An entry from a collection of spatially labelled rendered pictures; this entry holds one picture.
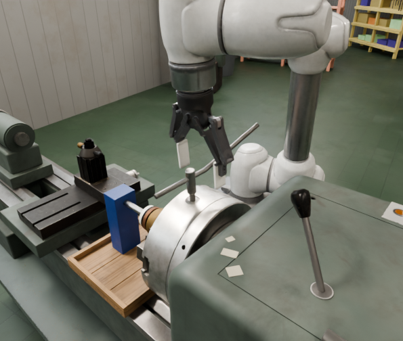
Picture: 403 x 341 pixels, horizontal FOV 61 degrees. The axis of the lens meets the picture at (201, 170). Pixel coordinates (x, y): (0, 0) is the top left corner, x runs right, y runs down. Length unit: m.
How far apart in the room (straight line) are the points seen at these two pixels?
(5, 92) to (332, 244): 4.34
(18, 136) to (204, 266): 1.24
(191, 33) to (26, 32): 4.25
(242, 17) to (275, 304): 0.45
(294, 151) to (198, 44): 0.81
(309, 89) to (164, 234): 0.69
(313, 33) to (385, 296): 0.43
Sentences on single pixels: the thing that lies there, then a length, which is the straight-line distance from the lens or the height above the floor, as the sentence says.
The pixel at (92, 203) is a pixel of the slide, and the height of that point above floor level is 0.97.
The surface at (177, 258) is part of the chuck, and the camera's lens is 0.77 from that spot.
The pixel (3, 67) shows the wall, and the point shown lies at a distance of 4.67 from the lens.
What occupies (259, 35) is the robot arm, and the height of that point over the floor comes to 1.62.
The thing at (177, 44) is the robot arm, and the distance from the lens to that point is 0.63.
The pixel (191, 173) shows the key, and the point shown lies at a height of 1.32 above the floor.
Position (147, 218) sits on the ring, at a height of 1.10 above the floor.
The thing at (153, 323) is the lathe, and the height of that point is 0.86.
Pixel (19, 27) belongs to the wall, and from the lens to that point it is 4.76.
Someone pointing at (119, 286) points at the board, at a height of 0.88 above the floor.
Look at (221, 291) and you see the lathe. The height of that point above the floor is 1.25.
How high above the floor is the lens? 1.70
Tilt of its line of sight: 29 degrees down
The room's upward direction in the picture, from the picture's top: straight up
